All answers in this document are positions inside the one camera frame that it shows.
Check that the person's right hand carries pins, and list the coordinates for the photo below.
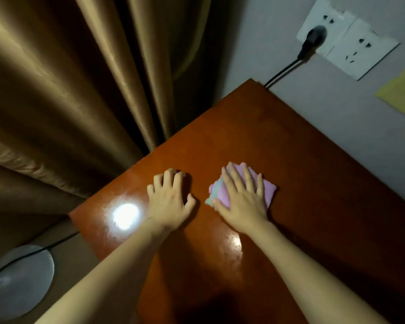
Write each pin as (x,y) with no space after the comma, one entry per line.
(241,202)

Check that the white wall outlet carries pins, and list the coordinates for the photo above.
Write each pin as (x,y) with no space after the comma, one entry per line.
(351,37)

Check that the person's left hand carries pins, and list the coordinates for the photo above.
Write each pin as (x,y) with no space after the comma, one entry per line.
(167,202)

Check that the reddish wooden desk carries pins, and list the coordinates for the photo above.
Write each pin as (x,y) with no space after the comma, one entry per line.
(310,165)

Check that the person's left forearm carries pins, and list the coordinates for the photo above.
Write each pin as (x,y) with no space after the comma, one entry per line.
(101,286)

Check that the pink cleaning cloth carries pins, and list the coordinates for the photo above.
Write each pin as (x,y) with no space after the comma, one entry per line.
(270,189)

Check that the brown curtain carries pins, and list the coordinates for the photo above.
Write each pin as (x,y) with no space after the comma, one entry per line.
(67,84)

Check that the beige padded stool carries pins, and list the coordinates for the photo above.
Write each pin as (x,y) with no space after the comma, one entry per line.
(54,273)

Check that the yellow wall sticker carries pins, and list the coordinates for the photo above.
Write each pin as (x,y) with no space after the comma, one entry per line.
(401,91)

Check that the person's right forearm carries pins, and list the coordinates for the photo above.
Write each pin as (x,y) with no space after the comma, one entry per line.
(310,280)

